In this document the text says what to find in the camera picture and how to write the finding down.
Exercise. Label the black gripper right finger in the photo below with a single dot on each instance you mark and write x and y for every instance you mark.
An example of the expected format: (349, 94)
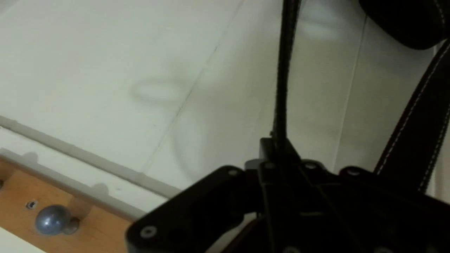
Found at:
(356, 212)

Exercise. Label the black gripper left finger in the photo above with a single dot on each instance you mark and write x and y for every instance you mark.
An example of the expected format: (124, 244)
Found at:
(197, 206)

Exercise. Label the black tote bag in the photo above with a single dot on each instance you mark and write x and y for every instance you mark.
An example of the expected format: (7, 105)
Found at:
(286, 71)

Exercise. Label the wooden peg rack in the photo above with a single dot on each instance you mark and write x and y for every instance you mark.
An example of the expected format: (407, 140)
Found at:
(28, 198)

